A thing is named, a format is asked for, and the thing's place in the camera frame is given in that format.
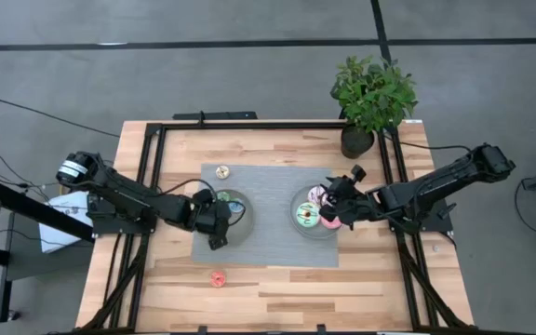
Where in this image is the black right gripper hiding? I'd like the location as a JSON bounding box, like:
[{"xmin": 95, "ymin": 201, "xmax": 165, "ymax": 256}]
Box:
[{"xmin": 318, "ymin": 174, "xmax": 377, "ymax": 230}]

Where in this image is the large purple frosted donut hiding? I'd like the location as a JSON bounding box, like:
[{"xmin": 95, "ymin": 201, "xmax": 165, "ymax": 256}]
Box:
[{"xmin": 306, "ymin": 184, "xmax": 330, "ymax": 208}]

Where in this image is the large pink frosted donut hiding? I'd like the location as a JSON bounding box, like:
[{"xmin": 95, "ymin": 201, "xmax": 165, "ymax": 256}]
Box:
[{"xmin": 319, "ymin": 213, "xmax": 344, "ymax": 232}]

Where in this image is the large mint frosted donut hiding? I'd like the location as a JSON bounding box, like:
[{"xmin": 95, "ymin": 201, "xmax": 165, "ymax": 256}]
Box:
[{"xmin": 294, "ymin": 201, "xmax": 322, "ymax": 230}]

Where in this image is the olive green round plate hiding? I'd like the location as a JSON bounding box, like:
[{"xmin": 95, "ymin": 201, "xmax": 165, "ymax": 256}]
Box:
[{"xmin": 194, "ymin": 187, "xmax": 256, "ymax": 248}]

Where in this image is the grey-blue round plate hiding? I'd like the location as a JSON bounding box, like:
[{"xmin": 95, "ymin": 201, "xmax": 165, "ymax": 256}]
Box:
[{"xmin": 288, "ymin": 182, "xmax": 345, "ymax": 241}]

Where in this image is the black plant pot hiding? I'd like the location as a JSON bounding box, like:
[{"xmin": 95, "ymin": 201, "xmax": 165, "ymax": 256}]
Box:
[{"xmin": 340, "ymin": 124, "xmax": 377, "ymax": 160}]

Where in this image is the grey woven placemat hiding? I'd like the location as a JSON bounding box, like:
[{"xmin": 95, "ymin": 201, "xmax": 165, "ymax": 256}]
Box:
[{"xmin": 190, "ymin": 163, "xmax": 341, "ymax": 269}]

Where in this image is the green leafy plant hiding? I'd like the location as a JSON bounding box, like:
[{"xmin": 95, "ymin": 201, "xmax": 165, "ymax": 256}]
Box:
[{"xmin": 328, "ymin": 54, "xmax": 419, "ymax": 136}]

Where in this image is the white paper sheet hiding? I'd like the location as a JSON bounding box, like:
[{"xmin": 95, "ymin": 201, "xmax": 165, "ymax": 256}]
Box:
[{"xmin": 38, "ymin": 190, "xmax": 95, "ymax": 255}]

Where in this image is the black desk beam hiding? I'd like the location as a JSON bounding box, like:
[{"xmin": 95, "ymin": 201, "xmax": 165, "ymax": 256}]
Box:
[{"xmin": 0, "ymin": 176, "xmax": 96, "ymax": 244}]

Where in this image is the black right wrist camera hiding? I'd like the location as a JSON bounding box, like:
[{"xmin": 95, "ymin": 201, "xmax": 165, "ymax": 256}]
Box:
[{"xmin": 348, "ymin": 163, "xmax": 369, "ymax": 186}]

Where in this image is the black aluminium table frame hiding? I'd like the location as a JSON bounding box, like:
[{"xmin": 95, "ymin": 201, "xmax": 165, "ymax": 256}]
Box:
[{"xmin": 75, "ymin": 120, "xmax": 476, "ymax": 335}]

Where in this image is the black camera bar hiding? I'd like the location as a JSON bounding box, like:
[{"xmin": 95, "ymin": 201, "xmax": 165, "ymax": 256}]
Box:
[{"xmin": 171, "ymin": 110, "xmax": 260, "ymax": 123}]

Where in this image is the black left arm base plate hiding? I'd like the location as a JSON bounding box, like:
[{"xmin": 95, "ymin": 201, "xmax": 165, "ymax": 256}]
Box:
[{"xmin": 86, "ymin": 193, "xmax": 158, "ymax": 236}]

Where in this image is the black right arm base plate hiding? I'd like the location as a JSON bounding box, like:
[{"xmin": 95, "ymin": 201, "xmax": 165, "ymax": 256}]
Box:
[{"xmin": 386, "ymin": 194, "xmax": 458, "ymax": 235}]

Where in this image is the long black floor cable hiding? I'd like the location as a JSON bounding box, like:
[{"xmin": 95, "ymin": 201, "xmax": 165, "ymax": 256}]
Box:
[{"xmin": 0, "ymin": 98, "xmax": 121, "ymax": 140}]

